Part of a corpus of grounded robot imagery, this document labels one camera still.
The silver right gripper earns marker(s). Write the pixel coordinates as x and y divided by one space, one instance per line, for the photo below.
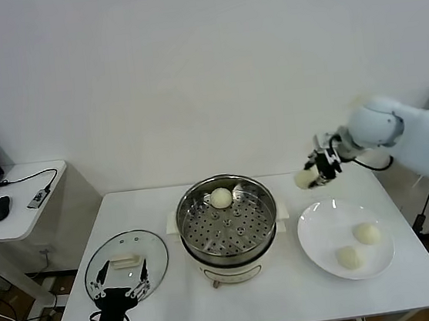
331 145

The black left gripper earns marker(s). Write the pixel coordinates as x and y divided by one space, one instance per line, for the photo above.
115 307

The white steamed baozi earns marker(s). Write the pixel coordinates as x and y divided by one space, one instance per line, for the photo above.
305 179
350 257
220 197
367 233

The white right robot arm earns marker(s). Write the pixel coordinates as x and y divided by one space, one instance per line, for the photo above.
373 123

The perforated steel steamer basket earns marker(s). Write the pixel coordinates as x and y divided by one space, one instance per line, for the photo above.
260 225

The white round plate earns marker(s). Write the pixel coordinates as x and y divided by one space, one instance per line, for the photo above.
323 229

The white side table rounded corner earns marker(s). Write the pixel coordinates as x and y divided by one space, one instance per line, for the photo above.
23 221

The cream electric cooking pot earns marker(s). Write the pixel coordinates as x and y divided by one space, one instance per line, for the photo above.
235 272

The small grey usb device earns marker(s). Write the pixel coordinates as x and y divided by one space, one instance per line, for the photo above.
39 198

